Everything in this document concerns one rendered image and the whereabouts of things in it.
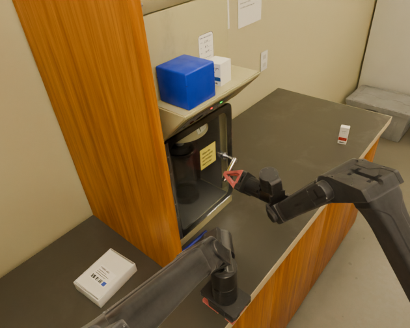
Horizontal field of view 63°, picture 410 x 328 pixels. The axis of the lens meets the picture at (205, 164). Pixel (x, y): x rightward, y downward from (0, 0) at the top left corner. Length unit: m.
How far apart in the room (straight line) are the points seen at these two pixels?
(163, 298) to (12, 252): 0.95
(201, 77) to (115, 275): 0.68
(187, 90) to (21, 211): 0.77
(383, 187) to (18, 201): 1.08
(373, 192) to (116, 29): 0.54
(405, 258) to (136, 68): 0.58
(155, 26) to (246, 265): 0.78
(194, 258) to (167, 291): 0.12
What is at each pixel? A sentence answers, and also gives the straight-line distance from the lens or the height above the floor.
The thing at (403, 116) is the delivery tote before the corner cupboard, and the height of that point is 0.30.
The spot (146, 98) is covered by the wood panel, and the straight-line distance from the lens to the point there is 0.71.
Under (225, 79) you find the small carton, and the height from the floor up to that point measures 1.52.
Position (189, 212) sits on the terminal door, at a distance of 1.13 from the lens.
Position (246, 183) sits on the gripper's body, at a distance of 1.07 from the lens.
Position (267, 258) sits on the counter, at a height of 0.94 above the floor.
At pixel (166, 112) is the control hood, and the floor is 1.50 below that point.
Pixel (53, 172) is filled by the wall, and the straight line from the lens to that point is 1.29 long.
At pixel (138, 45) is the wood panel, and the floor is 1.69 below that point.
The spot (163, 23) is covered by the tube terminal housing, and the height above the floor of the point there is 1.68.
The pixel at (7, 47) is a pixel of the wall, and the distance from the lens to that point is 1.12.
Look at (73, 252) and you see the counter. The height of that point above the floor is 0.94.
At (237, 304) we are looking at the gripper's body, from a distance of 0.80.
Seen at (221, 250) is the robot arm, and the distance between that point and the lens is 0.68.
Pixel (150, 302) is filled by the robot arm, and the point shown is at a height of 1.48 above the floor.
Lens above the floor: 1.88
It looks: 37 degrees down
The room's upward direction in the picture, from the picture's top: 5 degrees counter-clockwise
